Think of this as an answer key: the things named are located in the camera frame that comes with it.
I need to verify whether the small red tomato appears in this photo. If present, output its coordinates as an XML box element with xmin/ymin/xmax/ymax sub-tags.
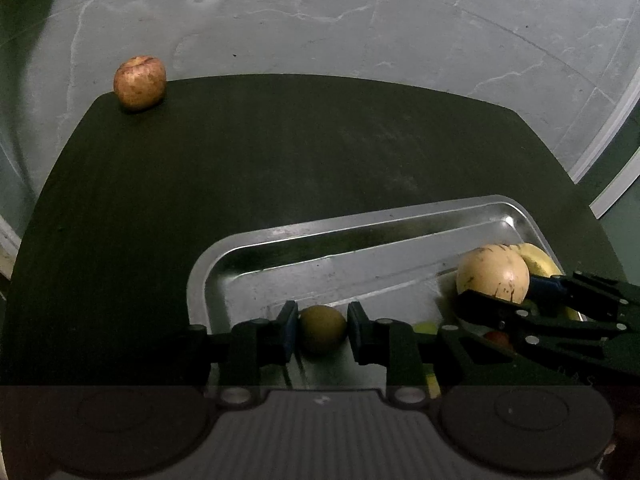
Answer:
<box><xmin>483</xmin><ymin>330</ymin><xmax>512</xmax><ymax>351</ymax></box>

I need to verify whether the large striped pepino melon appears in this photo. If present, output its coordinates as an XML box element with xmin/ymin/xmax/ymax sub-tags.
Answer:
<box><xmin>456</xmin><ymin>244</ymin><xmax>529</xmax><ymax>304</ymax></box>

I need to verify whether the yellow banana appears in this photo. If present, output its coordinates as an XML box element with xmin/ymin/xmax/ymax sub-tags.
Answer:
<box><xmin>516</xmin><ymin>242</ymin><xmax>584</xmax><ymax>323</ymax></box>

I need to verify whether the small yellow-brown round fruit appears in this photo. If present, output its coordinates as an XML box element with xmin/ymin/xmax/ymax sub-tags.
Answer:
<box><xmin>298</xmin><ymin>304</ymin><xmax>346</xmax><ymax>358</ymax></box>

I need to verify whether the spotted brown banana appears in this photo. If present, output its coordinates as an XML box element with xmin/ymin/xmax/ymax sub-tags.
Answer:
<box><xmin>412</xmin><ymin>322</ymin><xmax>442</xmax><ymax>400</ymax></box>

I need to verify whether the metal tray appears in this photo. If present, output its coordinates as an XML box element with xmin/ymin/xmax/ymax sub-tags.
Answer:
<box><xmin>185</xmin><ymin>194</ymin><xmax>586</xmax><ymax>391</ymax></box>

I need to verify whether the black mat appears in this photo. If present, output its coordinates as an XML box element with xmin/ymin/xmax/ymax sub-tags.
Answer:
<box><xmin>1</xmin><ymin>75</ymin><xmax>624</xmax><ymax>387</ymax></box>

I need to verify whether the red apple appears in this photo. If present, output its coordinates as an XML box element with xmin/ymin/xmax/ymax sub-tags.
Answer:
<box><xmin>113</xmin><ymin>55</ymin><xmax>167</xmax><ymax>108</ymax></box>

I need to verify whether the white window frame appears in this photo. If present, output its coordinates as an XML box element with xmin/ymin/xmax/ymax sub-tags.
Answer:
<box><xmin>570</xmin><ymin>70</ymin><xmax>639</xmax><ymax>219</ymax></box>

